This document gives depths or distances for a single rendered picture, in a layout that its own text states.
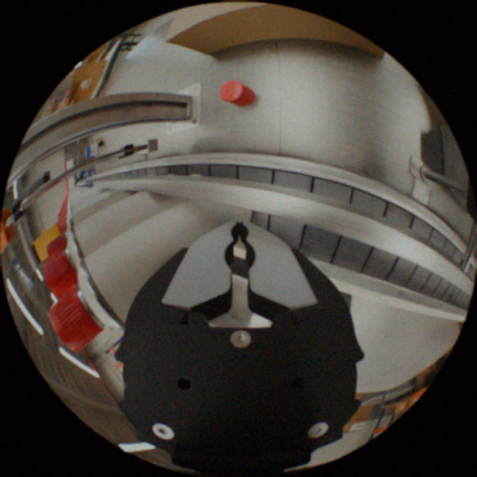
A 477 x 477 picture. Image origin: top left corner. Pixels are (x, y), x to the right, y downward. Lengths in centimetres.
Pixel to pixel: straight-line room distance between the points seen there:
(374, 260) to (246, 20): 32
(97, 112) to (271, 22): 23
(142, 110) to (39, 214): 784
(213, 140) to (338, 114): 18
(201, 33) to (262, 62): 10
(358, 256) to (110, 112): 32
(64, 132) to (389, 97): 36
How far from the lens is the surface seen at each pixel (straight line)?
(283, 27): 27
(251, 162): 17
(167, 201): 15
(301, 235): 17
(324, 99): 21
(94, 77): 187
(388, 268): 20
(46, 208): 791
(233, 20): 25
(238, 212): 15
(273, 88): 23
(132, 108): 24
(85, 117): 23
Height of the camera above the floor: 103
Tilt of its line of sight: 47 degrees down
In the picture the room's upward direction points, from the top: 133 degrees counter-clockwise
